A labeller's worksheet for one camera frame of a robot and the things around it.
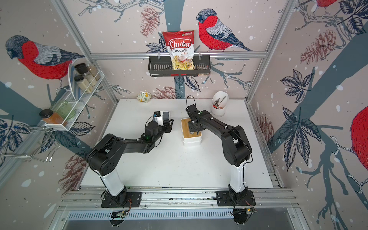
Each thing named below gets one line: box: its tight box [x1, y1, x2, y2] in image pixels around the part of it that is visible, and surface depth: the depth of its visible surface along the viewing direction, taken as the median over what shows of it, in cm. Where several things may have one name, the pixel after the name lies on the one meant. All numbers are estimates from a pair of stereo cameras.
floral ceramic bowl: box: [136, 91, 152, 104], surface depth 124 cm
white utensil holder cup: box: [211, 90, 230, 117], surface depth 106 cm
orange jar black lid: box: [39, 108, 54, 119], surface depth 61 cm
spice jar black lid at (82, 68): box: [74, 62, 98, 87], surface depth 82 cm
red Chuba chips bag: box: [162, 30, 196, 71], surface depth 83 cm
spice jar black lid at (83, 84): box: [73, 74, 93, 94], surface depth 79 cm
